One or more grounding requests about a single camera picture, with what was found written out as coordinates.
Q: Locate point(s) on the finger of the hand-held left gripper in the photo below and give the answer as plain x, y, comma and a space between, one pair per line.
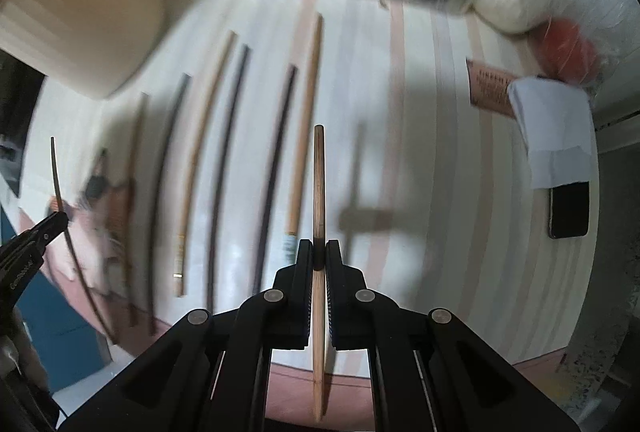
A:
47, 227

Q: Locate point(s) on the thin dark chopstick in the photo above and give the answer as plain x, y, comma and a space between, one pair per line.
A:
56, 182

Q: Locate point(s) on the black induction cooktop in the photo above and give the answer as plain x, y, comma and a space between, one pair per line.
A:
17, 107

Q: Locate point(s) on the black phone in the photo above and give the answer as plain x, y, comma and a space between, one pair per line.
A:
569, 209

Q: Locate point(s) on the beige utensil holder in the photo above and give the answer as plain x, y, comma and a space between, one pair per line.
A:
85, 22

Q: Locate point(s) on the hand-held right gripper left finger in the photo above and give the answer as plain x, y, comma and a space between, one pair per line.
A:
299, 292

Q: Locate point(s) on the light brown wooden chopstick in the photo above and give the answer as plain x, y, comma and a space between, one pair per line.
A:
318, 182

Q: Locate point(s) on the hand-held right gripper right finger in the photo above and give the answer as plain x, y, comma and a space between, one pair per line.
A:
336, 292

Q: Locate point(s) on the red item in clear bag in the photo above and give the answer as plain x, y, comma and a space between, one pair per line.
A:
567, 47

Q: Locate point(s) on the brown paper slip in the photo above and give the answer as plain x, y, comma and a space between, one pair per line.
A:
487, 87

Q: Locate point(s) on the blue cabinet front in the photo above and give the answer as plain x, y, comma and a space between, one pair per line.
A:
55, 327

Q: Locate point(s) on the white paper sheet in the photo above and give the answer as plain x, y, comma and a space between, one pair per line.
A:
555, 132

